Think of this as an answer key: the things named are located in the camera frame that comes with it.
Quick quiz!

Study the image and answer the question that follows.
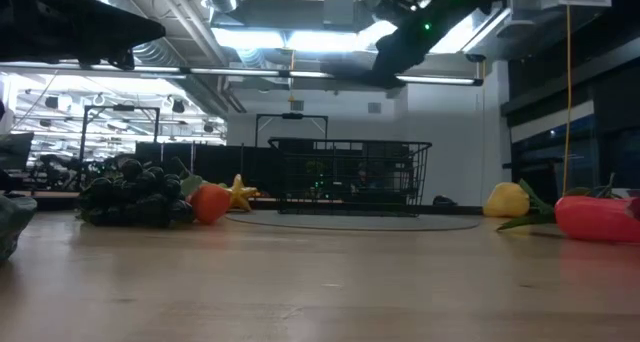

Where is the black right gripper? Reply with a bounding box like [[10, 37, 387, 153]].
[[319, 28, 427, 90]]

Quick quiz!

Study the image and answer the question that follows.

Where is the dark computer monitor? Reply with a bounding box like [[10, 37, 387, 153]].
[[0, 131, 35, 172]]

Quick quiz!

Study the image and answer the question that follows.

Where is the black station frame with camera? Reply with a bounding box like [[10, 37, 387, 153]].
[[254, 112, 330, 149]]

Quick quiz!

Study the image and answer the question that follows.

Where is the black partition panel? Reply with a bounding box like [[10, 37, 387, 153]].
[[133, 141, 281, 188]]

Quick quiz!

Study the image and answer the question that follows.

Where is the tall black station frame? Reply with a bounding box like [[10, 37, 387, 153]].
[[78, 104, 162, 183]]

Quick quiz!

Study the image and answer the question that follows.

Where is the black wire basket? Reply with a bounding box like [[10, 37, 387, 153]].
[[267, 136, 434, 218]]

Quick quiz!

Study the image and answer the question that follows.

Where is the dark green vegetable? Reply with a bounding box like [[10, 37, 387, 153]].
[[0, 193, 39, 263]]

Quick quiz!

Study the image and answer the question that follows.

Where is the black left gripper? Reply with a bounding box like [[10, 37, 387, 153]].
[[29, 1, 167, 72]]

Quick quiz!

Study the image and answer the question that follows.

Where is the dark green grape bunch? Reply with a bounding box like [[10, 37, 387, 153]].
[[76, 157, 197, 230]]

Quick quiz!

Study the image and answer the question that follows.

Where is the orange tomato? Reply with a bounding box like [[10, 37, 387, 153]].
[[188, 182, 233, 226]]

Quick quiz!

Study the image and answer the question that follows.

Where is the thin yellow cord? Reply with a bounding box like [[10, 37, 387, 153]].
[[480, 60, 487, 206]]

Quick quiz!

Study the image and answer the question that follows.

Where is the yellow starfruit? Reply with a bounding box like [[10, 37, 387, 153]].
[[225, 173, 260, 213]]

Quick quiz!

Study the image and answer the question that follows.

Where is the yellow hanging cable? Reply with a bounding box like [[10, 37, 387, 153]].
[[561, 4, 574, 197]]

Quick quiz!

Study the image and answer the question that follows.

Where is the long ceiling light bar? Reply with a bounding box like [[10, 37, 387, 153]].
[[0, 60, 485, 87]]

